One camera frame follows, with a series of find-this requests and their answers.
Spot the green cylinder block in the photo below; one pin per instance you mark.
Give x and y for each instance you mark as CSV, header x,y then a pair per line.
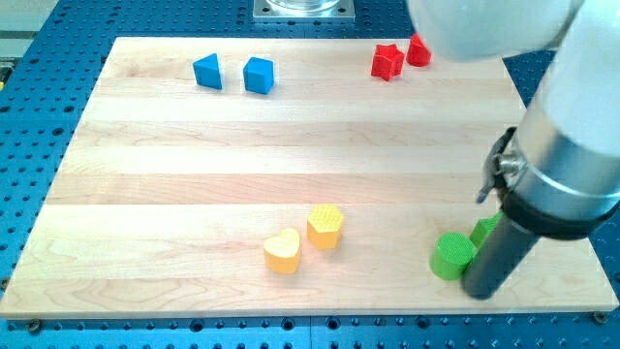
x,y
451,256

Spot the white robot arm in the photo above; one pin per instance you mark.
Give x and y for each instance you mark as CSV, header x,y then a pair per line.
x,y
557,172

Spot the red star block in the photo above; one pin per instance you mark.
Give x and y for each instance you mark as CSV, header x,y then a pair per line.
x,y
387,62

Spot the green star block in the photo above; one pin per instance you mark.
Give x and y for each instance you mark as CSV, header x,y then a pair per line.
x,y
483,229

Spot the yellow hexagon block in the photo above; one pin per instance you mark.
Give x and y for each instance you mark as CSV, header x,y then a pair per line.
x,y
324,225

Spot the yellow heart block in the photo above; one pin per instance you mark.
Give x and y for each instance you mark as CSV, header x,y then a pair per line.
x,y
282,252

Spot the light wooden board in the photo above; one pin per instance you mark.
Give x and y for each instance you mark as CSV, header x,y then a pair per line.
x,y
168,189

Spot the blue cube block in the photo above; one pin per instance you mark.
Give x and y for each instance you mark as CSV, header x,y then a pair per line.
x,y
258,75

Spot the blue triangle block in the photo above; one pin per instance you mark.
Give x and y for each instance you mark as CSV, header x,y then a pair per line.
x,y
207,72

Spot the red cylinder block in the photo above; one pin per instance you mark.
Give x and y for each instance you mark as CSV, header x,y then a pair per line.
x,y
418,54

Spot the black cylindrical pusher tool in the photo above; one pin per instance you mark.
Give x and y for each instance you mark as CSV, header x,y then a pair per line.
x,y
499,255

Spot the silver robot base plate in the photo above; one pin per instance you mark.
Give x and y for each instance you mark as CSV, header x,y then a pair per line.
x,y
303,10

